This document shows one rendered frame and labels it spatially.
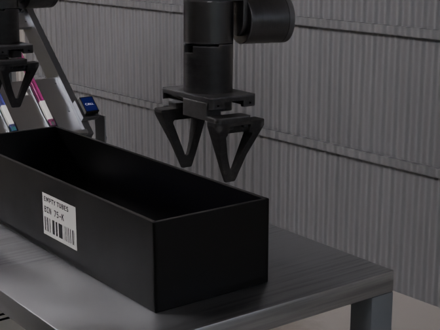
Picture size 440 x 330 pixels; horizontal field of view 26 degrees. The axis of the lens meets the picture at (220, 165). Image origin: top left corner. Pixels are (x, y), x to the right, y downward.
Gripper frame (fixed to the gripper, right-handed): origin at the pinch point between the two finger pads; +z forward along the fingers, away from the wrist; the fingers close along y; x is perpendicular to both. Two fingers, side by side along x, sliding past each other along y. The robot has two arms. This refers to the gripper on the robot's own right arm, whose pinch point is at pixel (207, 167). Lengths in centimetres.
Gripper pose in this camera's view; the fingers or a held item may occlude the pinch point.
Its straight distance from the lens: 112.4
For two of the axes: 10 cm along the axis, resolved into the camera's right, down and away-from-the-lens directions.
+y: -5.9, -1.9, 7.8
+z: -0.1, 9.7, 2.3
